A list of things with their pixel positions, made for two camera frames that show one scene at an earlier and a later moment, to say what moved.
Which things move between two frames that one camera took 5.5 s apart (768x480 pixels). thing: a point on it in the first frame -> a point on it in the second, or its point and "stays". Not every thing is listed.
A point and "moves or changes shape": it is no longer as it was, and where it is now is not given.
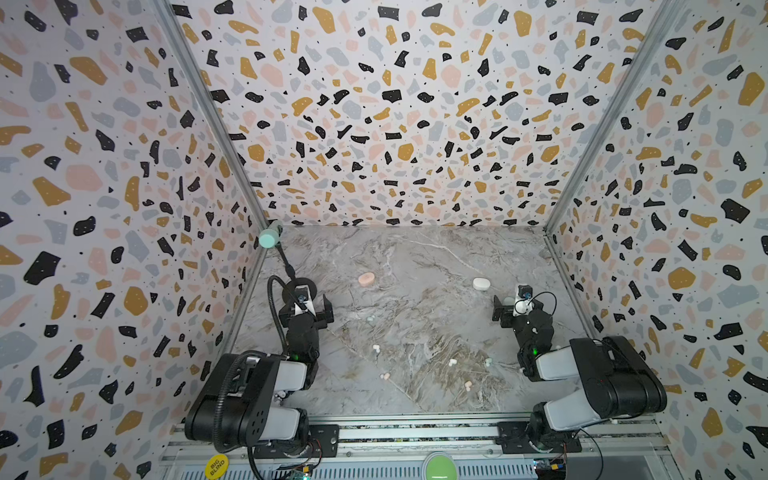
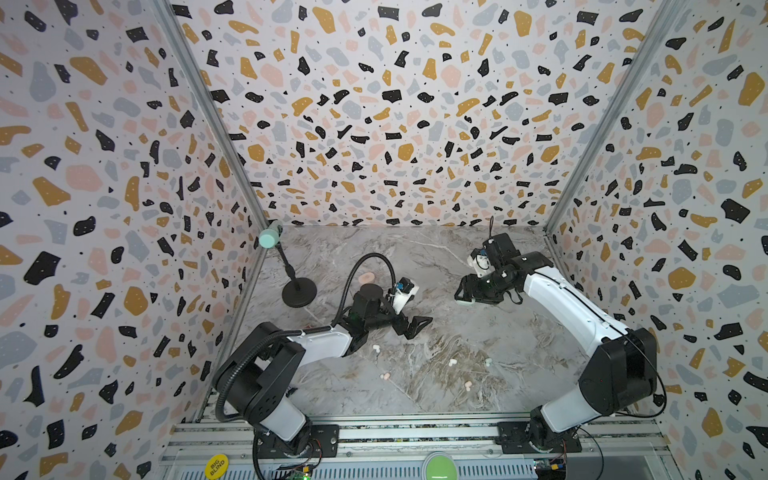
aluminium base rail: (398, 451) stays
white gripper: (481, 284) moves or changes shape
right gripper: (517, 314) -> (477, 285)
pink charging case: (366, 278) stays
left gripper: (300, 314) -> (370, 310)
